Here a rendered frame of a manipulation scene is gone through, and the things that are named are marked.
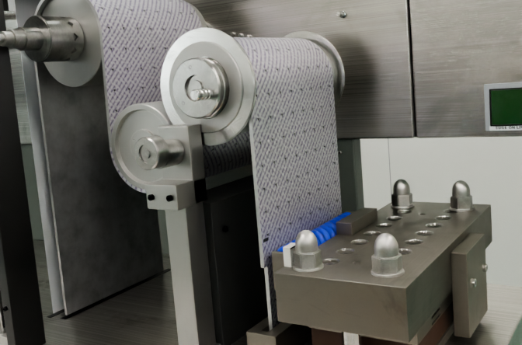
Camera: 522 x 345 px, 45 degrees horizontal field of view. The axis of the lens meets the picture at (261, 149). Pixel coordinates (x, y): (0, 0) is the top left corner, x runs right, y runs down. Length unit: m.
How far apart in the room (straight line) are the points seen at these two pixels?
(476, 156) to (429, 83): 2.43
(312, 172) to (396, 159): 2.66
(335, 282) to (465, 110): 0.40
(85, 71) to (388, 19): 0.47
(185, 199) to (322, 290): 0.20
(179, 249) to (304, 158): 0.22
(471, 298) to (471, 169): 2.60
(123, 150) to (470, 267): 0.49
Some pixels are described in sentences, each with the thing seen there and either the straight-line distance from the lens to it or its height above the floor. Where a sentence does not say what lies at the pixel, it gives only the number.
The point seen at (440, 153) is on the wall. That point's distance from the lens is 3.47.
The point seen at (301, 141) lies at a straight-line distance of 0.87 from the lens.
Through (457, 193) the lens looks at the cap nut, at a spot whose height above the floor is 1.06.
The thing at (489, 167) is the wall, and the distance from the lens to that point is 3.42.
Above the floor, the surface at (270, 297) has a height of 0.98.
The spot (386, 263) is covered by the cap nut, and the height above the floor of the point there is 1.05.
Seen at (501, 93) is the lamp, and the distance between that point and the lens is 0.98.
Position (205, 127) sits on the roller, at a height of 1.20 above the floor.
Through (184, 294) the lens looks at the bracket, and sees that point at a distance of 0.83.
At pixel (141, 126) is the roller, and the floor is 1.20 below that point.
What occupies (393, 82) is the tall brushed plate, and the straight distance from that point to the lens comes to 1.03.
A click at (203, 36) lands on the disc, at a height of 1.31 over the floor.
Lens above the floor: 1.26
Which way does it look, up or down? 7 degrees down
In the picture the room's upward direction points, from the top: 5 degrees counter-clockwise
